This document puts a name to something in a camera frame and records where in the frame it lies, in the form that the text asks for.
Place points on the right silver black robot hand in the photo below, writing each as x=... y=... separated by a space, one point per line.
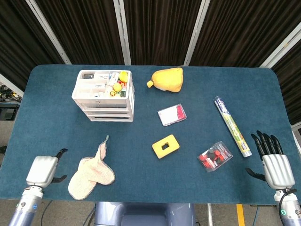
x=277 y=169

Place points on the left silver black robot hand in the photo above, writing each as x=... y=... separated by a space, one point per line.
x=42 y=170

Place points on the light pink knitted cloth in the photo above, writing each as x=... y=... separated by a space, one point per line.
x=89 y=174

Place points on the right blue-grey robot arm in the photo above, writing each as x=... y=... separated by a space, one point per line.
x=290 y=209

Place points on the blue green wrapped roll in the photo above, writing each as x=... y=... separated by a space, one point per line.
x=231 y=124

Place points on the clear box red black pieces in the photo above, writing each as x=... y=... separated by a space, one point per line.
x=214 y=157

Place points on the black equipment box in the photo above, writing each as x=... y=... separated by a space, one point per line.
x=8 y=112

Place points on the white table leg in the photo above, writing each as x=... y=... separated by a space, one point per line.
x=209 y=215

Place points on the dark pleated curtain panel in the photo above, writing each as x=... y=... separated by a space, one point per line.
x=87 y=30
x=160 y=30
x=18 y=42
x=240 y=33
x=291 y=82

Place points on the blue felt table cover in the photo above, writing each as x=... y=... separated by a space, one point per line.
x=131 y=179

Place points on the white plastic drawer organizer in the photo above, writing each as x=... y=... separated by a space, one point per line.
x=94 y=88

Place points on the blue-grey robot torso base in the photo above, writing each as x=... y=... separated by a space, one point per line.
x=143 y=214

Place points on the clear case white red card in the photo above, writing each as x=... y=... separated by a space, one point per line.
x=169 y=115

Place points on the yellow plush pouch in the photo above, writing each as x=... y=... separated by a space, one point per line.
x=168 y=80

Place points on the white metal frame post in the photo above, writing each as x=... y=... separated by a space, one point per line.
x=196 y=33
x=10 y=84
x=50 y=35
x=122 y=33
x=282 y=44

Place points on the yellow rectangular sponge frame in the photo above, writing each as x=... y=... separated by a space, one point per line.
x=157 y=148

